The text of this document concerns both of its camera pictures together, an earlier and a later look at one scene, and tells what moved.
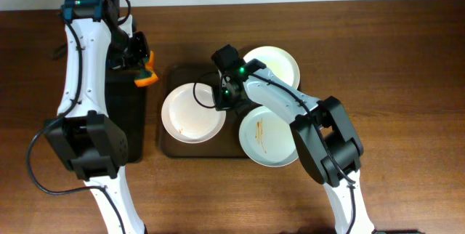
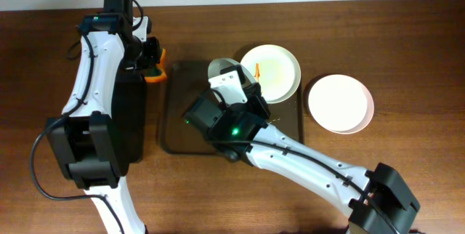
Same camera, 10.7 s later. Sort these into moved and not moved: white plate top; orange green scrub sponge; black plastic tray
Moved: orange green scrub sponge
Not moved: black plastic tray; white plate top
